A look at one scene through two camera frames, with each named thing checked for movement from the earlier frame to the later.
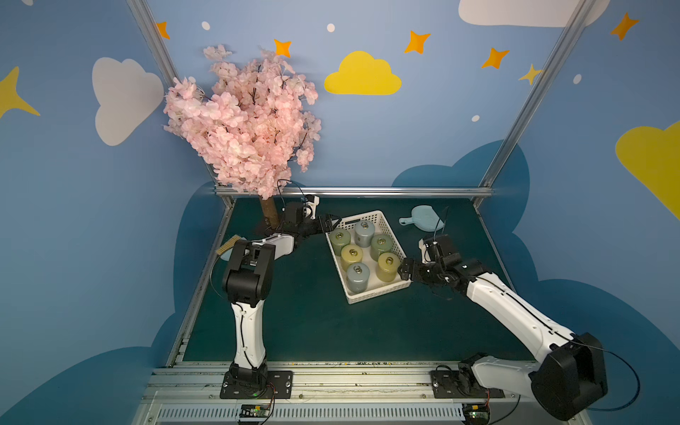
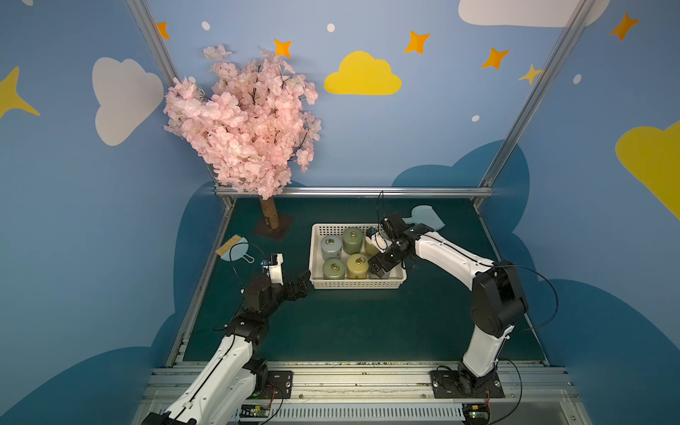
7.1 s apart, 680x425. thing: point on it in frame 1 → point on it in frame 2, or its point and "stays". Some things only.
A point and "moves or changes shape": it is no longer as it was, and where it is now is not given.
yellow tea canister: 387,266 moves or changes shape
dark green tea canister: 380,243 → 334,268
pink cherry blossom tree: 251,126 stays
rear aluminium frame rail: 393,191 stays
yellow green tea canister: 351,253 → 370,251
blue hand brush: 224,251 stays
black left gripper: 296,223 → 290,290
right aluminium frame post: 575,22 stays
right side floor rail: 493,249 stays
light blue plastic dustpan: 424,218 stays
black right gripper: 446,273 → 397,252
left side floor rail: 200,282 stays
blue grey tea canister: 364,232 → 331,247
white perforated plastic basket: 367,257 moves or changes shape
